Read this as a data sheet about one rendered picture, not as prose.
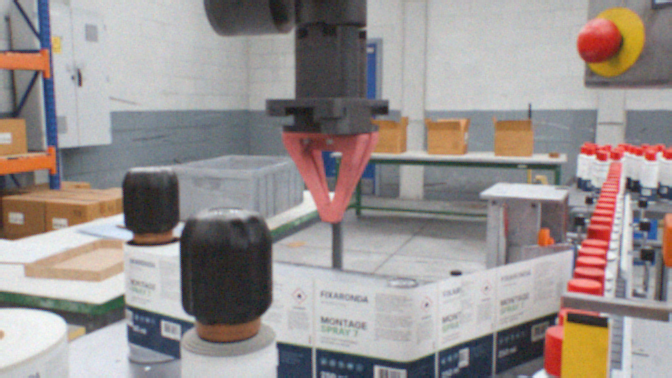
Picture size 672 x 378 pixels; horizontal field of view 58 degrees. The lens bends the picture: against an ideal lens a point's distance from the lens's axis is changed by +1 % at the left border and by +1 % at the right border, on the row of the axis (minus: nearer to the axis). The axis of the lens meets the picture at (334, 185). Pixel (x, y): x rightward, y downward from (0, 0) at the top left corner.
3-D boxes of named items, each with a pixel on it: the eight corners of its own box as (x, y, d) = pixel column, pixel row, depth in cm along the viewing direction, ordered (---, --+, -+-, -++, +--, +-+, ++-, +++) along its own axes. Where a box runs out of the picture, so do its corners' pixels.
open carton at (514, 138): (489, 157, 565) (491, 117, 560) (492, 153, 610) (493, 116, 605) (542, 158, 551) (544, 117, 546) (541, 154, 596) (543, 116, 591)
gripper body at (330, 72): (262, 123, 45) (260, 22, 44) (322, 120, 54) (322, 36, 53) (341, 124, 42) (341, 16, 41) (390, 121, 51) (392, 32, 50)
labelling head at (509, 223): (490, 334, 102) (496, 184, 99) (573, 348, 96) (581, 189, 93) (471, 366, 90) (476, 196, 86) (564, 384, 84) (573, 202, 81)
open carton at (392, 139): (359, 153, 608) (360, 116, 604) (375, 150, 651) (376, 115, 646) (398, 154, 592) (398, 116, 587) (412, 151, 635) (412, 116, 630)
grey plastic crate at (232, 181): (230, 199, 300) (229, 155, 297) (306, 203, 288) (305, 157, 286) (163, 221, 243) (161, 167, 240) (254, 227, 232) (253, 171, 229)
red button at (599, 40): (595, 22, 55) (572, 20, 53) (634, 17, 51) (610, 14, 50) (592, 65, 55) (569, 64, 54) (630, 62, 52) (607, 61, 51)
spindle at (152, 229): (155, 336, 99) (148, 163, 95) (199, 346, 95) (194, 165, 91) (113, 357, 91) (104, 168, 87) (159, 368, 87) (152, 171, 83)
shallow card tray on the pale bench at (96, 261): (101, 248, 198) (100, 238, 198) (166, 252, 192) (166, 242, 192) (23, 277, 166) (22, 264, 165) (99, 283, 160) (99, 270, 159)
